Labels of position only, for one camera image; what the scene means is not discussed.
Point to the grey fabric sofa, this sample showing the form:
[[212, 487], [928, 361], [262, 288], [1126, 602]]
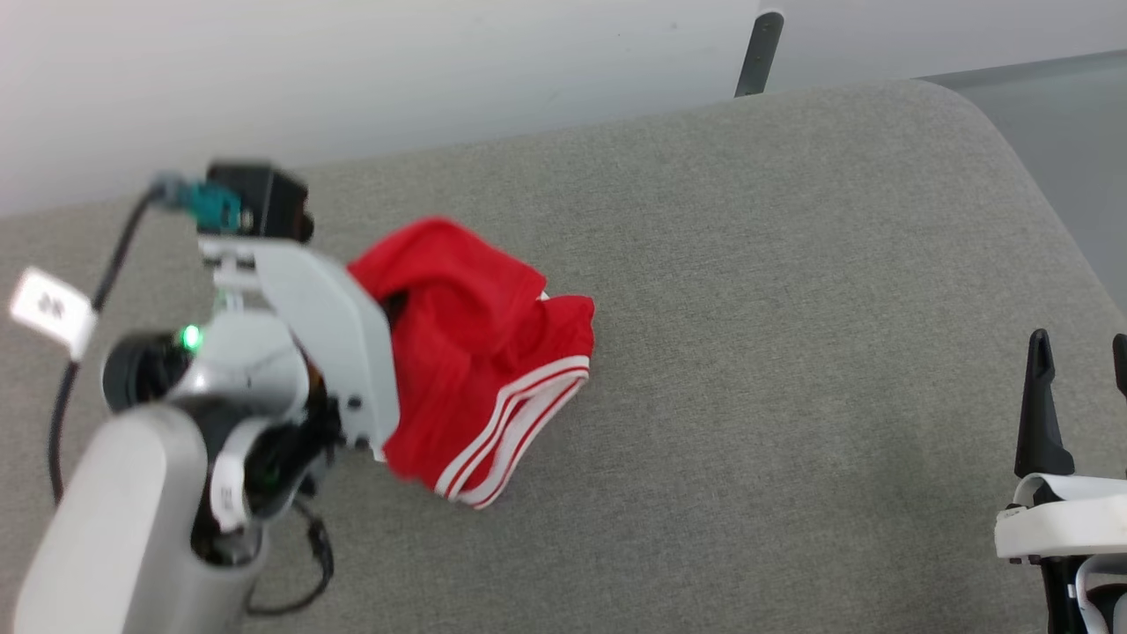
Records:
[[748, 352]]

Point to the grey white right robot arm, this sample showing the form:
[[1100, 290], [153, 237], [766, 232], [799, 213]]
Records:
[[1079, 599]]

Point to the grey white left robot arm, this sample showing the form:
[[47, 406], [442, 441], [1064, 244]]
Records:
[[132, 493]]

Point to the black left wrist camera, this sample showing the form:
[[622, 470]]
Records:
[[264, 198]]

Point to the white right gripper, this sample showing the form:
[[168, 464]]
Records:
[[1065, 524]]

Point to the dark grey pole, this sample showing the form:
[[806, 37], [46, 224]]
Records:
[[759, 53]]

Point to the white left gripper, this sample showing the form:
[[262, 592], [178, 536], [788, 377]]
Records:
[[335, 326]]

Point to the red white basketball jersey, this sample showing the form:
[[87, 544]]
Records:
[[475, 370]]

